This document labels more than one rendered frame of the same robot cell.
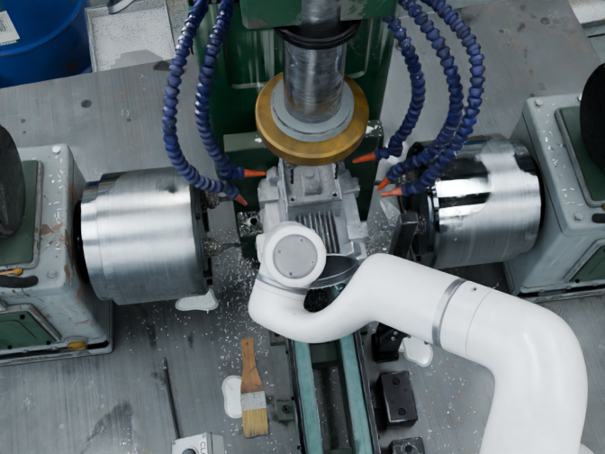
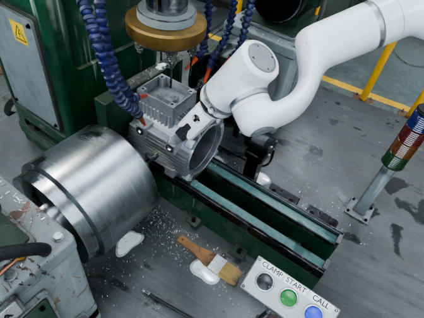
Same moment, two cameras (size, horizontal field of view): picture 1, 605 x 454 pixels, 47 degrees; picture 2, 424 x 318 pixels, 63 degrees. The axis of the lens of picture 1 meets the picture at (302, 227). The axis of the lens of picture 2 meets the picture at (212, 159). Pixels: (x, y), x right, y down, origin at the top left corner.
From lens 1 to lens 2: 75 cm
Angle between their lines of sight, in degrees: 34
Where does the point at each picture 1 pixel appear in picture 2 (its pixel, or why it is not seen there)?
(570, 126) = (253, 19)
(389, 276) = (329, 23)
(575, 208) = (289, 44)
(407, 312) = (358, 29)
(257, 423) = (232, 272)
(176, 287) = (143, 202)
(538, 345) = not seen: outside the picture
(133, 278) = (114, 211)
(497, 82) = not seen: hidden behind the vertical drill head
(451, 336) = (393, 20)
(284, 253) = (256, 57)
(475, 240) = not seen: hidden behind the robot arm
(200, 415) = (197, 300)
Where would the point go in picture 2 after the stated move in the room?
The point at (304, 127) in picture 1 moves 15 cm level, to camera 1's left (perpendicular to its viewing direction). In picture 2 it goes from (179, 17) to (119, 36)
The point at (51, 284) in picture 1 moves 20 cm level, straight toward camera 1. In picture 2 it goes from (64, 243) to (188, 250)
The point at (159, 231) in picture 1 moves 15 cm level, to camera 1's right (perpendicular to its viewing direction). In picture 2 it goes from (112, 161) to (168, 130)
